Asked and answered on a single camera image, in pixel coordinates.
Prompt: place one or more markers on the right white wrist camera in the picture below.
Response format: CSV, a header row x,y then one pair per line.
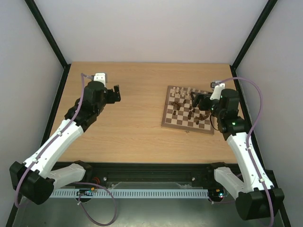
x,y
217,88

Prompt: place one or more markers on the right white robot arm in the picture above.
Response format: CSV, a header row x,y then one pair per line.
x,y
255,195

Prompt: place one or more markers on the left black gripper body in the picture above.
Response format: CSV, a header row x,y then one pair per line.
x,y
111,100

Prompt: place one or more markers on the black frame post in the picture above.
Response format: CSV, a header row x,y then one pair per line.
x,y
254,32
31,4

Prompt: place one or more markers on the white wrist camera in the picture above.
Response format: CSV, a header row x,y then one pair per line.
x,y
100,77
217,88

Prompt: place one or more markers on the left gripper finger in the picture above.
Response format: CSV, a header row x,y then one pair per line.
x,y
116,89
117,97

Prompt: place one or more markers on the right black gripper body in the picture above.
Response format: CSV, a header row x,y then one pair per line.
x,y
201,103

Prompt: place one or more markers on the left black frame post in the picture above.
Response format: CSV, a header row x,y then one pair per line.
x,y
31,4

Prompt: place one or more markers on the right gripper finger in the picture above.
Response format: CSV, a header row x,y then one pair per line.
x,y
194,94
195,102

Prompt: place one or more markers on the black aluminium frame rail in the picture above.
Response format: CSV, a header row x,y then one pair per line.
x,y
103,173

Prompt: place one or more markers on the right black frame post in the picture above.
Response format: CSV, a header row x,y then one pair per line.
x,y
254,32

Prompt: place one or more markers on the wooden chess board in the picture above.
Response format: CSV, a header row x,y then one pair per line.
x,y
179,113

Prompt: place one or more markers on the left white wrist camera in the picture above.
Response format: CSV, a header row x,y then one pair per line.
x,y
100,77

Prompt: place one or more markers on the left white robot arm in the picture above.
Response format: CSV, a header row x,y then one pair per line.
x,y
35,178

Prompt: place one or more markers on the white slotted cable duct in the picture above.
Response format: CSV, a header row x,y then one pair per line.
x,y
132,193

